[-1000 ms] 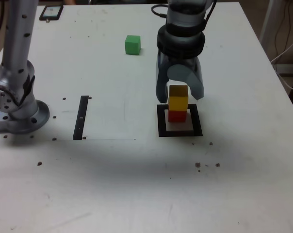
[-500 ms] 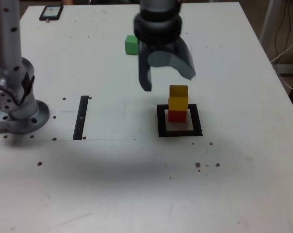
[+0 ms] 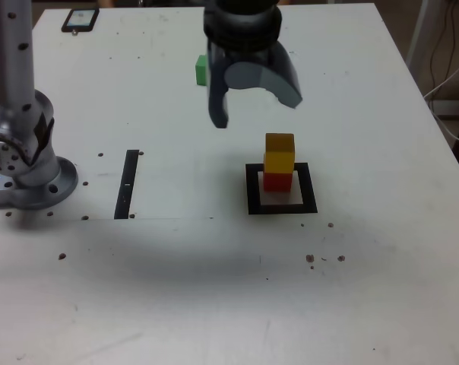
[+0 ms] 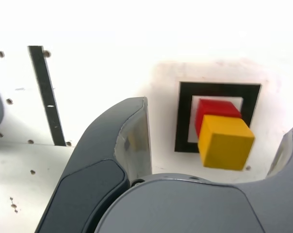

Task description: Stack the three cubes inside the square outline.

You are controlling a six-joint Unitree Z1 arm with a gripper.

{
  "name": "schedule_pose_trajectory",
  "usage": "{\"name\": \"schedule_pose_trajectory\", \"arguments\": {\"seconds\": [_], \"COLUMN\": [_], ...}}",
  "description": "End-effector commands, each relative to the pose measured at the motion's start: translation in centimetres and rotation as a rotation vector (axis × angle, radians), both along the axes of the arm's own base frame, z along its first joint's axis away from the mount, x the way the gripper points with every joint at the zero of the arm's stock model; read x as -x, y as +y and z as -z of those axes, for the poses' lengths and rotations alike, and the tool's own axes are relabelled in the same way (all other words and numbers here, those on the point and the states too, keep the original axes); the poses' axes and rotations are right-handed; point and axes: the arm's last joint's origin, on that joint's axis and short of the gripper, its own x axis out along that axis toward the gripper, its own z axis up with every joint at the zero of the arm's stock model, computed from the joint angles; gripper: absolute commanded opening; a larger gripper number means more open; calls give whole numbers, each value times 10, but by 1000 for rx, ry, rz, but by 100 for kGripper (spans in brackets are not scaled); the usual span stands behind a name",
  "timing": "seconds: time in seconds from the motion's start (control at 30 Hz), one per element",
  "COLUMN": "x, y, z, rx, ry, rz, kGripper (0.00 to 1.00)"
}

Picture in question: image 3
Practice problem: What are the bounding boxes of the black tape square outline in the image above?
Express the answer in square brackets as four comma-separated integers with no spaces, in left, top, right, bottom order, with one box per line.
[245,162,318,215]

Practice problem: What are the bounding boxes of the black cable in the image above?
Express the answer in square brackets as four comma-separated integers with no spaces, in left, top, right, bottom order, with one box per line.
[429,0,459,92]

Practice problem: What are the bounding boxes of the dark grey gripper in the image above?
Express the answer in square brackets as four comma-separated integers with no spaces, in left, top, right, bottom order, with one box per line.
[207,41,303,129]

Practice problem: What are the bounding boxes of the green cube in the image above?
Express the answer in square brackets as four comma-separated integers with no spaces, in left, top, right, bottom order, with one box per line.
[195,54,210,87]

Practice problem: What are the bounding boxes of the white cable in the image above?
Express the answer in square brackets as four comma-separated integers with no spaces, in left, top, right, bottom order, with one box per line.
[423,52,459,144]

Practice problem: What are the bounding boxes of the white metal frame post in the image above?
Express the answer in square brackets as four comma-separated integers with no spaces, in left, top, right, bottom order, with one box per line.
[406,0,449,90]

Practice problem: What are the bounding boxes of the yellow cube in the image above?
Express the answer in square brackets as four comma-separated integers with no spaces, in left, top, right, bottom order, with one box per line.
[264,132,296,174]

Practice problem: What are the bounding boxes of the black smartphone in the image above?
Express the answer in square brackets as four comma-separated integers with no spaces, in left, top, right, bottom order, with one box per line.
[60,8,100,34]

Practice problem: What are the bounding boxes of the red cube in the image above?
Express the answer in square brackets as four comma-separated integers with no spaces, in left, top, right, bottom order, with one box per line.
[262,171,293,193]

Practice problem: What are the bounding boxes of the black tape strip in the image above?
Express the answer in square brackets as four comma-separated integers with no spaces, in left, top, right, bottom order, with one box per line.
[113,149,141,221]

